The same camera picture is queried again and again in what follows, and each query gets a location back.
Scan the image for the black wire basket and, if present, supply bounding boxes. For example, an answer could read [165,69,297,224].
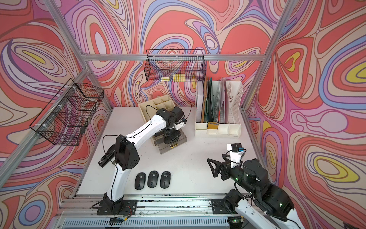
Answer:
[29,79,104,146]
[144,48,207,83]

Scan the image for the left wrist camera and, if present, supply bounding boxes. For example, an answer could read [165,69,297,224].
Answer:
[174,119,187,131]

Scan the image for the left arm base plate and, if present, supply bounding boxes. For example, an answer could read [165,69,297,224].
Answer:
[97,199,137,216]

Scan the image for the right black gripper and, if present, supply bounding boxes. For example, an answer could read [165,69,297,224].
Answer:
[207,154,259,197]

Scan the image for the back black wire basket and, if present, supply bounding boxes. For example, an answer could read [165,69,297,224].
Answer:
[144,48,207,83]

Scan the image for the white file organizer rack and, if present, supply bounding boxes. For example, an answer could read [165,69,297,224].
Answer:
[195,78,244,138]

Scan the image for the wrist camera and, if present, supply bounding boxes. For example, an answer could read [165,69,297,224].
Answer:
[174,119,187,131]
[227,143,246,169]

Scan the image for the green folder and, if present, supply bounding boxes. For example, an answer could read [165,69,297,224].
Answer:
[206,78,221,123]

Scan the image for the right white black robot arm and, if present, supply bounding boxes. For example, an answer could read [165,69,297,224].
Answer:
[207,154,304,229]

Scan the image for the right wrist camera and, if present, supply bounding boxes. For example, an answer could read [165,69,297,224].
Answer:
[227,143,246,169]

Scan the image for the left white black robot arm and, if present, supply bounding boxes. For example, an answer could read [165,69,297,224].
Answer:
[98,106,187,215]

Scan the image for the aluminium front rail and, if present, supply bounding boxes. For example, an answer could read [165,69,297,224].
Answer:
[54,193,295,229]

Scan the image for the left black wire basket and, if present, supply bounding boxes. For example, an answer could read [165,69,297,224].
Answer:
[29,79,104,146]

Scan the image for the cream drawer organizer cabinet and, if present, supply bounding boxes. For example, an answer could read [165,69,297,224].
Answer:
[138,95,174,154]

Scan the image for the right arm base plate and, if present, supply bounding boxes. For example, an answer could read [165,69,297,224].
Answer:
[209,199,230,215]

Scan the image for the yellow sticky notes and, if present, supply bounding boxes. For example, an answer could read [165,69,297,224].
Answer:
[161,73,185,82]

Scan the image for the black wireless mouse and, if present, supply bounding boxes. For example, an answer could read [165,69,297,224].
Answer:
[147,170,159,188]
[134,172,146,190]
[160,171,171,189]

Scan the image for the black stapler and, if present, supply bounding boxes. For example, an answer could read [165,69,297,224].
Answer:
[98,145,115,168]

